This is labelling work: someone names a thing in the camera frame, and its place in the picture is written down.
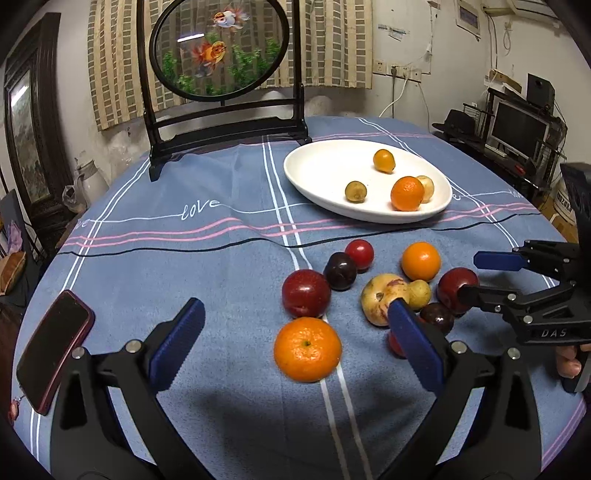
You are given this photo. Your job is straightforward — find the cardboard box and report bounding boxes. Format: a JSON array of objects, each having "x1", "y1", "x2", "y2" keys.
[{"x1": 485, "y1": 69, "x2": 522, "y2": 93}]

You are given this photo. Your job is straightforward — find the black speaker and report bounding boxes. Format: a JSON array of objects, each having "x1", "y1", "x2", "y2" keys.
[{"x1": 526, "y1": 73, "x2": 555, "y2": 104}]

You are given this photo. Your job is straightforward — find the person's right hand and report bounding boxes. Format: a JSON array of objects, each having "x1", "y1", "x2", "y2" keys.
[{"x1": 556, "y1": 344, "x2": 591, "y2": 380}]

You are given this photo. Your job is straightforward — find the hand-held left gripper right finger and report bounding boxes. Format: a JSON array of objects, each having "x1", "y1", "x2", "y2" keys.
[{"x1": 381, "y1": 298, "x2": 543, "y2": 480}]

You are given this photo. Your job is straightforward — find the brown cushion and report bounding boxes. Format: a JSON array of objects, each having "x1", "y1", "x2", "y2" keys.
[{"x1": 0, "y1": 251, "x2": 27, "y2": 296}]

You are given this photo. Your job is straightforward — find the large mandarin orange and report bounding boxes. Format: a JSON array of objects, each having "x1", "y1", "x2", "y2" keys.
[{"x1": 274, "y1": 317, "x2": 343, "y2": 383}]

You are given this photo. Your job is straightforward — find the checked beige curtain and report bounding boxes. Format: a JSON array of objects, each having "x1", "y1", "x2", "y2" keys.
[{"x1": 88, "y1": 0, "x2": 374, "y2": 132}]

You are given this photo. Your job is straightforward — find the white plastic bucket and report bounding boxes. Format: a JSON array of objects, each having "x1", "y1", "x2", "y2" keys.
[{"x1": 551, "y1": 178, "x2": 580, "y2": 227}]

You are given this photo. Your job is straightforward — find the smooth orange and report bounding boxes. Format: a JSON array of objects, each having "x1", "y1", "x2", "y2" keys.
[{"x1": 401, "y1": 241, "x2": 442, "y2": 282}]

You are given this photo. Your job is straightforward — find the small yellow fruit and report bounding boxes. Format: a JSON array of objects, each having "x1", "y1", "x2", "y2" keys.
[{"x1": 406, "y1": 280, "x2": 432, "y2": 310}]

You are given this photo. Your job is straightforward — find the dark wooden framed picture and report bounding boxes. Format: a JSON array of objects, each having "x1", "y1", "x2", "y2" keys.
[{"x1": 4, "y1": 13, "x2": 77, "y2": 241}]

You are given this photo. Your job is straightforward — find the white jug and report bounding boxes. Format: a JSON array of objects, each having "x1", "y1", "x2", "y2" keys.
[{"x1": 74, "y1": 159, "x2": 109, "y2": 213}]

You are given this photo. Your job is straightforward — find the round goldfish table screen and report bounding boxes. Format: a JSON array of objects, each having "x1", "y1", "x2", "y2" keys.
[{"x1": 136, "y1": 0, "x2": 312, "y2": 183}]

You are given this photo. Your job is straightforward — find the smartphone in red case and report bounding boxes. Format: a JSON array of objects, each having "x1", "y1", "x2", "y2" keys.
[{"x1": 16, "y1": 290, "x2": 95, "y2": 416}]

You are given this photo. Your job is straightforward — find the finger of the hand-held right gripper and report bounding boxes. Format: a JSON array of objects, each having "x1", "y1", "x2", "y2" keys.
[
  {"x1": 457, "y1": 282, "x2": 561, "y2": 317},
  {"x1": 473, "y1": 240, "x2": 581, "y2": 280}
]

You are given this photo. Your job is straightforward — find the black hat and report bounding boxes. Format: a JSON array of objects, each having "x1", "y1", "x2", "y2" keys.
[{"x1": 431, "y1": 109, "x2": 485, "y2": 137}]

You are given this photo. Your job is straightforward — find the blue striped tablecloth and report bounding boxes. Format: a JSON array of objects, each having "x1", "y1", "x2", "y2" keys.
[{"x1": 11, "y1": 115, "x2": 587, "y2": 480}]

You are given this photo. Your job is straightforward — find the large red plum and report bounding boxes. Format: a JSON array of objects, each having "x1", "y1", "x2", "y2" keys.
[{"x1": 282, "y1": 270, "x2": 332, "y2": 319}]

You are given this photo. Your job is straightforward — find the computer monitor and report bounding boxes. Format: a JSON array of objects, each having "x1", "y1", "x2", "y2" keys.
[{"x1": 489, "y1": 100, "x2": 550, "y2": 160}]

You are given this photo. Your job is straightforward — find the white power cable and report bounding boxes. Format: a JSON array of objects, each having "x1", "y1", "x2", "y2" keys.
[{"x1": 379, "y1": 74, "x2": 411, "y2": 118}]

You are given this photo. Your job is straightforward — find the wall power outlets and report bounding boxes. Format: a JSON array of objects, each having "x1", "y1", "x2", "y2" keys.
[{"x1": 373, "y1": 60, "x2": 423, "y2": 83}]

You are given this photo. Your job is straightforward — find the pale blotchy fruit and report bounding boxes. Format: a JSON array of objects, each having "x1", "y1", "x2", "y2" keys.
[{"x1": 361, "y1": 274, "x2": 411, "y2": 328}]

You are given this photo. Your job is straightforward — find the wall fuse box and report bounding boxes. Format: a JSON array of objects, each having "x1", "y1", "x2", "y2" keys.
[{"x1": 457, "y1": 0, "x2": 483, "y2": 33}]

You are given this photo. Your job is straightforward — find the white oval plate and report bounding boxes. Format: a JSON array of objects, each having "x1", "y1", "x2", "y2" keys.
[{"x1": 283, "y1": 141, "x2": 453, "y2": 224}]

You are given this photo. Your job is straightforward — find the black desk rack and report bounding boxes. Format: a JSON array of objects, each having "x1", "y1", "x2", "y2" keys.
[{"x1": 434, "y1": 88, "x2": 568, "y2": 199}]

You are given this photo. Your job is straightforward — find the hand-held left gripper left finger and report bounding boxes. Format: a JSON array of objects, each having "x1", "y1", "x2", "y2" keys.
[{"x1": 48, "y1": 298, "x2": 213, "y2": 480}]

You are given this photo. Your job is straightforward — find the dark purple plum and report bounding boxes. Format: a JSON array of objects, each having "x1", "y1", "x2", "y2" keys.
[
  {"x1": 323, "y1": 252, "x2": 358, "y2": 291},
  {"x1": 419, "y1": 302, "x2": 455, "y2": 335}
]

